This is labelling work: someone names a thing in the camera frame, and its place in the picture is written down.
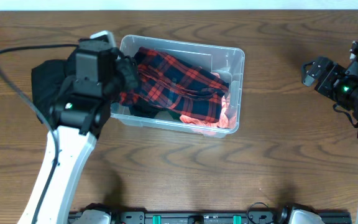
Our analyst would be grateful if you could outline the red navy plaid shirt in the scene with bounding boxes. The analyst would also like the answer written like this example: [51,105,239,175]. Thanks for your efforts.
[119,47,229,123]

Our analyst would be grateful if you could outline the black hooded sweatshirt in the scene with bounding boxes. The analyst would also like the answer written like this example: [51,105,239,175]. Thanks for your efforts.
[31,59,75,121]

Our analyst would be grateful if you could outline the salmon pink garment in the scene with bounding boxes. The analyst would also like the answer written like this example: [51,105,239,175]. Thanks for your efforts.
[179,68,237,129]

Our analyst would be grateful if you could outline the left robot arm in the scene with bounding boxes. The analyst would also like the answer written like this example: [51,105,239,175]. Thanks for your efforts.
[19,46,138,223]

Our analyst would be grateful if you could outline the clear plastic storage bin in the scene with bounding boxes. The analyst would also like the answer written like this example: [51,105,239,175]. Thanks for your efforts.
[111,35,246,138]

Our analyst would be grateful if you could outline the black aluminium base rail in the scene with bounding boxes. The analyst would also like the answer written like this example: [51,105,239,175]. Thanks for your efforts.
[67,202,352,224]

